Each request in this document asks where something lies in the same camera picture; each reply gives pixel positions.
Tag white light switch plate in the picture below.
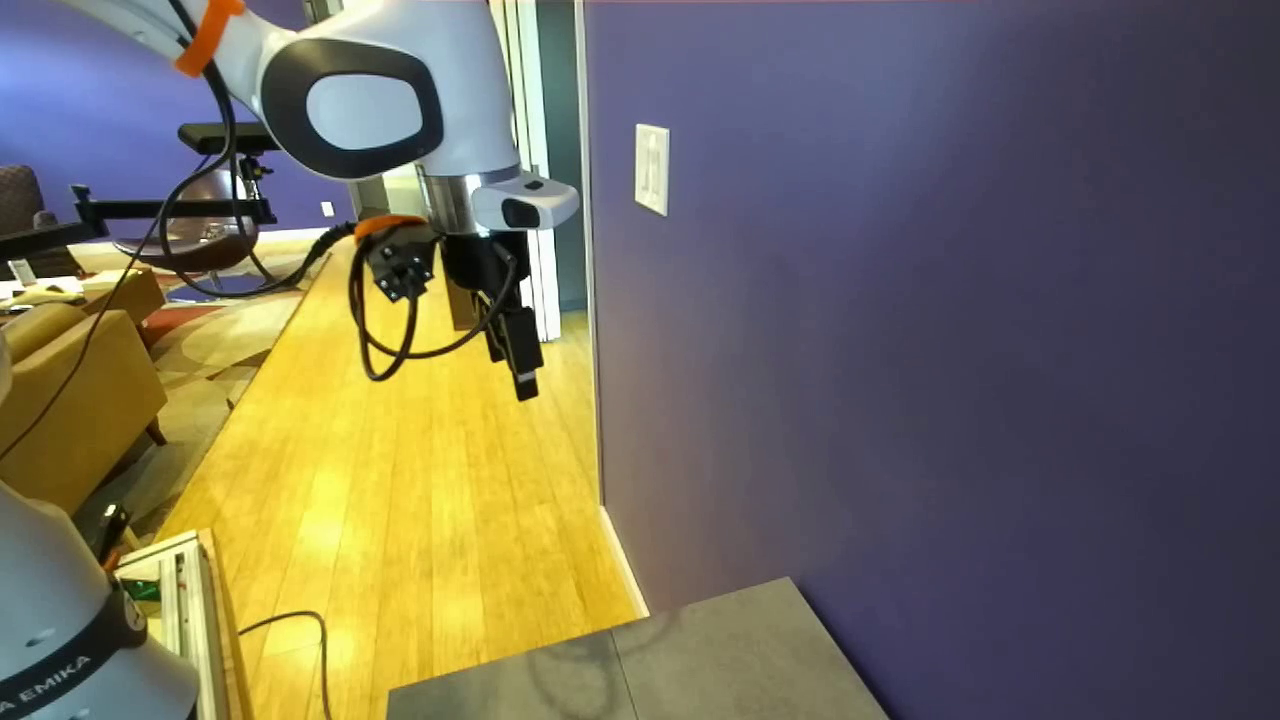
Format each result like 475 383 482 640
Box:
631 119 676 221

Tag white leaning boards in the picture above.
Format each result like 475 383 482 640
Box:
522 222 568 349

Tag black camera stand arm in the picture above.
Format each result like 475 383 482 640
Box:
70 185 279 230

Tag dark brown shell chair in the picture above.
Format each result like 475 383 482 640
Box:
135 169 264 279

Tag white papers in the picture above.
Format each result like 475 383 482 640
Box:
0 257 86 308

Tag tan sofa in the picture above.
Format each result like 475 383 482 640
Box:
0 297 173 521

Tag orange cable strap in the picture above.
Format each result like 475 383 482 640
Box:
349 207 433 249
173 0 250 79

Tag white box with green part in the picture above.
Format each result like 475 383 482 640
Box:
110 529 245 720

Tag brown wooden cabinet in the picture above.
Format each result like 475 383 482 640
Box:
439 279 491 337

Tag dark grey armchair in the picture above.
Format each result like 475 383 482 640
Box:
0 161 52 249

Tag black camera bar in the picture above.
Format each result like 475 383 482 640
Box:
174 119 283 161

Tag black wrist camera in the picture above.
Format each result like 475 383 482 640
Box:
366 228 439 308

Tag black floor cable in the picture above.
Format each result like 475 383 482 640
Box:
235 608 339 720

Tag white door frame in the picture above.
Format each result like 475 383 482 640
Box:
482 0 599 320

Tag thin black camera cable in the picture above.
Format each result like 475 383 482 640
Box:
0 149 245 465

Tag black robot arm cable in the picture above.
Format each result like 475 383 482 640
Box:
157 0 519 389

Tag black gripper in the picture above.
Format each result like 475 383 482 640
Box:
439 228 548 408

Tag patterned floor rug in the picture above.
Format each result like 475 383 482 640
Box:
76 249 334 536

